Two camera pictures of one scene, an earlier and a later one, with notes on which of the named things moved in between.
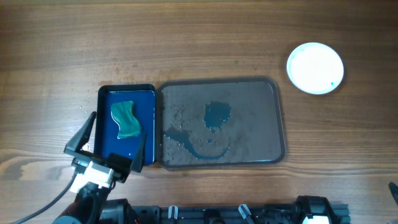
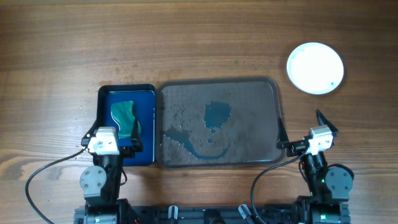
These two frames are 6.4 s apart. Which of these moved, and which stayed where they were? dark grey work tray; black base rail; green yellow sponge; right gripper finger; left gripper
Moved: left gripper; right gripper finger
Stayed: dark grey work tray; green yellow sponge; black base rail
